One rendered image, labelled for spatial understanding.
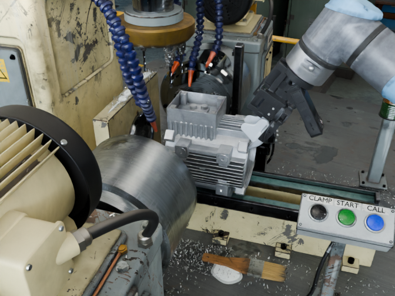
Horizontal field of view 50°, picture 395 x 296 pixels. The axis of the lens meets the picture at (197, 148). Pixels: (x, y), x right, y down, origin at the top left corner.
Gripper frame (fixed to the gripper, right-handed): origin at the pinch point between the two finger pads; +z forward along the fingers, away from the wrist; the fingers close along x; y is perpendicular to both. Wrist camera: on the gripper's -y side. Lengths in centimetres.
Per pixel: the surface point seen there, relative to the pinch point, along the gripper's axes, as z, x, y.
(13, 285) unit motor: -11, 62, 20
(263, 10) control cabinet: 72, -334, 15
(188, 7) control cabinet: 119, -351, 82
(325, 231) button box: -5.2, 19.5, -16.7
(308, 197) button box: -5.9, 14.6, -11.7
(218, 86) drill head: 6.6, -26.7, 13.9
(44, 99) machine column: 12.9, 11.9, 43.9
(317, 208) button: -6.3, 16.8, -13.5
